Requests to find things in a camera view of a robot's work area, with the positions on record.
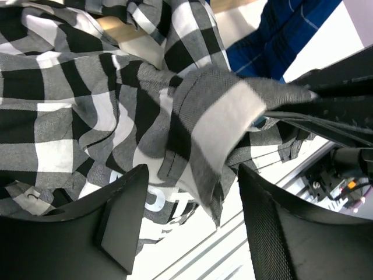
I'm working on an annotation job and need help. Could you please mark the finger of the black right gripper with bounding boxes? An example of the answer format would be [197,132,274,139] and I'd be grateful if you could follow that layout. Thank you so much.
[266,47,372,146]

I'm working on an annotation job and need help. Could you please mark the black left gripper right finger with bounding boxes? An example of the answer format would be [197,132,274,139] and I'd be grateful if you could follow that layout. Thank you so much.
[237,163,373,280]

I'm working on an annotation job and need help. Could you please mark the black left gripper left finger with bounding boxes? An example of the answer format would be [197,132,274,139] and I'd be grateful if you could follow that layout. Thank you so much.
[1,164,149,279]

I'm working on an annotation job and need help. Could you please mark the aluminium mounting rail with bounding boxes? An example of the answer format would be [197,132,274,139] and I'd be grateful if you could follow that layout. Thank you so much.
[151,139,339,280]

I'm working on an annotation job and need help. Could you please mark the blue plaid shirt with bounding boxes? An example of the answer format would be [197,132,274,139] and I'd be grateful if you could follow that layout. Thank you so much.
[227,0,341,83]

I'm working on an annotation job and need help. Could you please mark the black white checkered shirt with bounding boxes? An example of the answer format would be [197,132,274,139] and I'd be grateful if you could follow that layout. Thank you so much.
[1,1,313,245]

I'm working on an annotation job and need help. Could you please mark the wooden clothes rack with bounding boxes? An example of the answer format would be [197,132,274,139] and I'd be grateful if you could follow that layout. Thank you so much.
[96,0,256,43]

